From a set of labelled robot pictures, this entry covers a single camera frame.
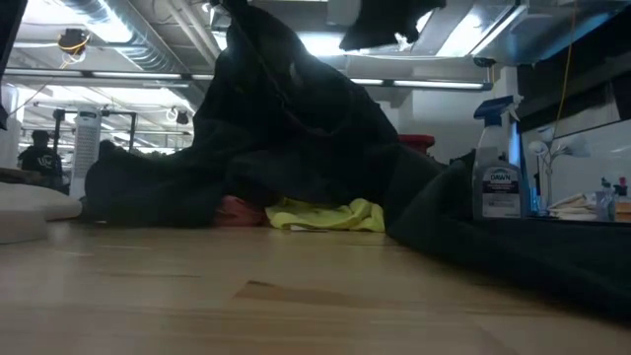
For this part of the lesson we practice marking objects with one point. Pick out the yellow shirt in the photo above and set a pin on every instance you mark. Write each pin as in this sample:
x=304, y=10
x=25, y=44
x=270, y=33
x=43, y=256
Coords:
x=325, y=217

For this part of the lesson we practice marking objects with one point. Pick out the black background frame rig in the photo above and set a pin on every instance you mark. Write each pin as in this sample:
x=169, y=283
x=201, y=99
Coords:
x=132, y=128

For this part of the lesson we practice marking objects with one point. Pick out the white tower fan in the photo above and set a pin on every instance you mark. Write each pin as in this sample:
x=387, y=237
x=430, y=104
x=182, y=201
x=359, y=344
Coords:
x=86, y=148

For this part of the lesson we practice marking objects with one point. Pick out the small red-capped bottle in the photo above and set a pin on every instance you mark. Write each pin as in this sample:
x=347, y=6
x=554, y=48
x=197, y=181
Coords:
x=623, y=202

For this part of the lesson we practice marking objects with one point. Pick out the ceiling light tube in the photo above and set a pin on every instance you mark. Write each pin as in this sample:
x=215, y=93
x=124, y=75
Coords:
x=439, y=85
x=135, y=75

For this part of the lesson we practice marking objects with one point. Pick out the red plastic laundry basket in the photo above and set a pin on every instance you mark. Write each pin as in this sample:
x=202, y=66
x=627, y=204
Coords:
x=418, y=142

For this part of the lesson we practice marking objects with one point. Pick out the black knit sweater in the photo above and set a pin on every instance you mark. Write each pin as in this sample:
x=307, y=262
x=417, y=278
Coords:
x=148, y=187

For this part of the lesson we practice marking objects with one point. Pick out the pink garment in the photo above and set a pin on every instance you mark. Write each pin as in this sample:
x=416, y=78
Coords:
x=239, y=212

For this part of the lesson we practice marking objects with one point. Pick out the small clear bottle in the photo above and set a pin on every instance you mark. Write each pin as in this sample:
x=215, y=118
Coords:
x=605, y=202

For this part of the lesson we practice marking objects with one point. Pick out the white Houston tote bag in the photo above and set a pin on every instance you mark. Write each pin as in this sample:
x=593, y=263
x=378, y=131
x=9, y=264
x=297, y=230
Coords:
x=29, y=207

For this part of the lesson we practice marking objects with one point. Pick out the dark denim jeans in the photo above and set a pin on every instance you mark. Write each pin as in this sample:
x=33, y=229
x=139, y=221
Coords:
x=296, y=123

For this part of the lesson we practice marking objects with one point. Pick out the blue-capped spray bottle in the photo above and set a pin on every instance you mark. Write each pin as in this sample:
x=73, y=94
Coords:
x=498, y=187

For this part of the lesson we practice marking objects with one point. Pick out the black ceiling camera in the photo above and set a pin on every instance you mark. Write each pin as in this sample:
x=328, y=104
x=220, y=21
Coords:
x=73, y=42

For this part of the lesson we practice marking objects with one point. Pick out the silver ceiling duct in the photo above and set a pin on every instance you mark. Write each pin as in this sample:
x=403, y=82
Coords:
x=123, y=39

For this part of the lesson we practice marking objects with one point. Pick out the person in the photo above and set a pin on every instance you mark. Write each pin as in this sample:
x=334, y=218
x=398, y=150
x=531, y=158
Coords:
x=40, y=158

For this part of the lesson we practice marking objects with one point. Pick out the folded cloth stack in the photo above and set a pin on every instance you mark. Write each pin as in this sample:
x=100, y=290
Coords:
x=572, y=207

